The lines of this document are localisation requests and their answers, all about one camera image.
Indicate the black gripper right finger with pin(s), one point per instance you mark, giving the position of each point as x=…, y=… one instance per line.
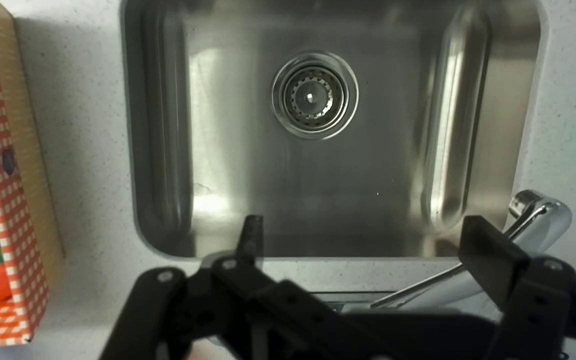
x=532, y=293

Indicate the stainless steel sink basin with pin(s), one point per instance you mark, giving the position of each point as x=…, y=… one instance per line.
x=353, y=128

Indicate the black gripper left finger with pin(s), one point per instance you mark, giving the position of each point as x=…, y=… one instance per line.
x=226, y=298

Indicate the metal sink drain strainer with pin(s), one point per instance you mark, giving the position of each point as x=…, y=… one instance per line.
x=314, y=94

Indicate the chrome sink faucet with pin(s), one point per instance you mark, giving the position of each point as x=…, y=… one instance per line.
x=488, y=258

